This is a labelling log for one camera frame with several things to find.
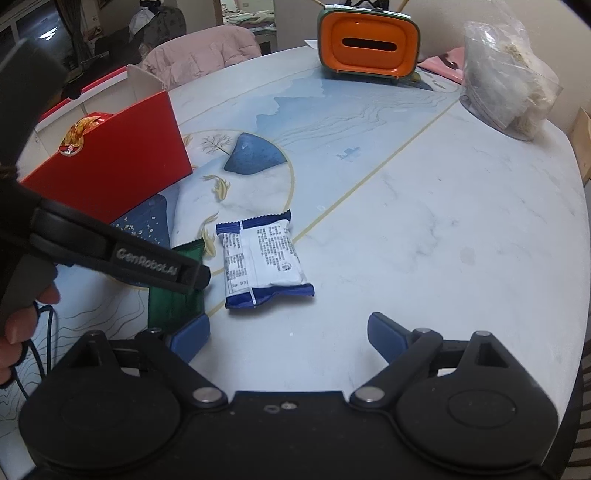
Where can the person's left hand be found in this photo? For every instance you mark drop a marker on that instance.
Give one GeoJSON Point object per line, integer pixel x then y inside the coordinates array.
{"type": "Point", "coordinates": [18, 327]}

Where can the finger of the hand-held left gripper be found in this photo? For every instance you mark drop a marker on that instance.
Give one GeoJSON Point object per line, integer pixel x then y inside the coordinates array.
{"type": "Point", "coordinates": [197, 277]}

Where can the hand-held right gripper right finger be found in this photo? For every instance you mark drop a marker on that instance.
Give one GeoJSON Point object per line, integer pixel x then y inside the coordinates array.
{"type": "Point", "coordinates": [385, 337]}

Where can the white paper sheet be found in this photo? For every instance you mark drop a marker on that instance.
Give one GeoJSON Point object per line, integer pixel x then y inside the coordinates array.
{"type": "Point", "coordinates": [311, 44]}

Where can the pink puffer jacket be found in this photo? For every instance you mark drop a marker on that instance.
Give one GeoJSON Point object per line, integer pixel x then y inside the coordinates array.
{"type": "Point", "coordinates": [203, 53]}

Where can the wooden shelf organizer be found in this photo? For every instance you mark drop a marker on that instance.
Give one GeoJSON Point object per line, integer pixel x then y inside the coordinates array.
{"type": "Point", "coordinates": [584, 138]}

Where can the green orange tissue box organizer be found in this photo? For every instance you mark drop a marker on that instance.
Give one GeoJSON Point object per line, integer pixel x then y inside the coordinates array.
{"type": "Point", "coordinates": [369, 60]}

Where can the pink folder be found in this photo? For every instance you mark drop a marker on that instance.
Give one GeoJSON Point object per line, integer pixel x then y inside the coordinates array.
{"type": "Point", "coordinates": [445, 64]}

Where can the clear plastic bag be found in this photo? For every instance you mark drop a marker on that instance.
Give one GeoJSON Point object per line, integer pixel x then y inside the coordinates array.
{"type": "Point", "coordinates": [503, 87]}

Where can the green snack packet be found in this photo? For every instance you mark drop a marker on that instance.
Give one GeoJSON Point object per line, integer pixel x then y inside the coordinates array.
{"type": "Point", "coordinates": [171, 309]}

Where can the red cardboard box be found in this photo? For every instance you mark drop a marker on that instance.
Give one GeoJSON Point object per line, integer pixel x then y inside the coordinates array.
{"type": "Point", "coordinates": [124, 157]}

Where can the blue white cookie packet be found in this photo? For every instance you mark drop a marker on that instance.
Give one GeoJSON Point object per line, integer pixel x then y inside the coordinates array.
{"type": "Point", "coordinates": [263, 258]}

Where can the wooden chair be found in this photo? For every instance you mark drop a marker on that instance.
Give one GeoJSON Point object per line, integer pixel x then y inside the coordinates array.
{"type": "Point", "coordinates": [582, 392]}

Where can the rumpled bedding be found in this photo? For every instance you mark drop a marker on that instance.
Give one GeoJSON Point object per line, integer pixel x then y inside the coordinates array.
{"type": "Point", "coordinates": [249, 19]}

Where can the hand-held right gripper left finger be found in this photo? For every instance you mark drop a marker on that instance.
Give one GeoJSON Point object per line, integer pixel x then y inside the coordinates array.
{"type": "Point", "coordinates": [189, 339]}

